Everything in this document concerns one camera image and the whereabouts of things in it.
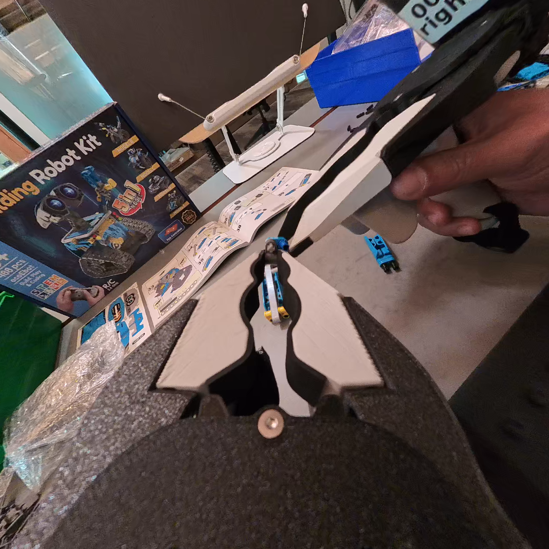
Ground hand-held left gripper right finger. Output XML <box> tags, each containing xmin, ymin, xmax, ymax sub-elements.
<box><xmin>278</xmin><ymin>252</ymin><xmax>384</xmax><ymax>407</ymax></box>

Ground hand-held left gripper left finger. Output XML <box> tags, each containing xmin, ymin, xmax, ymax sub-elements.
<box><xmin>156</xmin><ymin>250</ymin><xmax>264</xmax><ymax>392</ymax></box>

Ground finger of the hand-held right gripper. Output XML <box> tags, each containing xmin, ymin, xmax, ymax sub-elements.
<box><xmin>288</xmin><ymin>94</ymin><xmax>437</xmax><ymax>254</ymax></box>
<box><xmin>277</xmin><ymin>111</ymin><xmax>379</xmax><ymax>241</ymax></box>

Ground pile of toy bricks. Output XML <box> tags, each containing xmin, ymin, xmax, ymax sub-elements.
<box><xmin>347</xmin><ymin>61</ymin><xmax>549</xmax><ymax>133</ymax></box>

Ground blue panel brick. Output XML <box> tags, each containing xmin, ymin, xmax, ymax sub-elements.
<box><xmin>364</xmin><ymin>234</ymin><xmax>400</xmax><ymax>273</ymax></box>

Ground wheel and beam assembly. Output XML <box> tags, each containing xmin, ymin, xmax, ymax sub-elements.
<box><xmin>262</xmin><ymin>262</ymin><xmax>290</xmax><ymax>323</ymax></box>

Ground grey desk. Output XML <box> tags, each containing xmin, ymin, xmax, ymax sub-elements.
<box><xmin>58</xmin><ymin>101</ymin><xmax>549</xmax><ymax>417</ymax></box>

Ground person's right hand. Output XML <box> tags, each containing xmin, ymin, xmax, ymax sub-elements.
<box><xmin>391</xmin><ymin>87</ymin><xmax>549</xmax><ymax>238</ymax></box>

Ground blue bin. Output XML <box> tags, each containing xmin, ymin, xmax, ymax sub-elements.
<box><xmin>305</xmin><ymin>29</ymin><xmax>423</xmax><ymax>109</ymax></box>

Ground clear plastic parts bags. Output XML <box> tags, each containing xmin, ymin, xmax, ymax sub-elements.
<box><xmin>332</xmin><ymin>0</ymin><xmax>412</xmax><ymax>54</ymax></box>

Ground instruction manual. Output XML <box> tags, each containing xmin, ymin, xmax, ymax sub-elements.
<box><xmin>142</xmin><ymin>167</ymin><xmax>320</xmax><ymax>329</ymax></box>

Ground clear plastic bag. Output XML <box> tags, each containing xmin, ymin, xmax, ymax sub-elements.
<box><xmin>0</xmin><ymin>319</ymin><xmax>125</xmax><ymax>492</ymax></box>

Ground green bin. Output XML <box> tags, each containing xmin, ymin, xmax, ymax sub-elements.
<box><xmin>0</xmin><ymin>291</ymin><xmax>63</xmax><ymax>429</ymax></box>

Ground robot kit box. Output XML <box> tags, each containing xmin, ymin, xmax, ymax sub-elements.
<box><xmin>0</xmin><ymin>102</ymin><xmax>202</xmax><ymax>318</ymax></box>

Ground black studded mat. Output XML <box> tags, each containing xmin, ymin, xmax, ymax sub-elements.
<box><xmin>448</xmin><ymin>283</ymin><xmax>549</xmax><ymax>549</ymax></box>

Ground dark partition panel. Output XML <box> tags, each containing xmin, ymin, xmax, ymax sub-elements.
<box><xmin>39</xmin><ymin>0</ymin><xmax>348</xmax><ymax>151</ymax></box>

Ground clear bag with black parts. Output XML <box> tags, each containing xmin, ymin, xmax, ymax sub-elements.
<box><xmin>0</xmin><ymin>465</ymin><xmax>41</xmax><ymax>534</ymax></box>

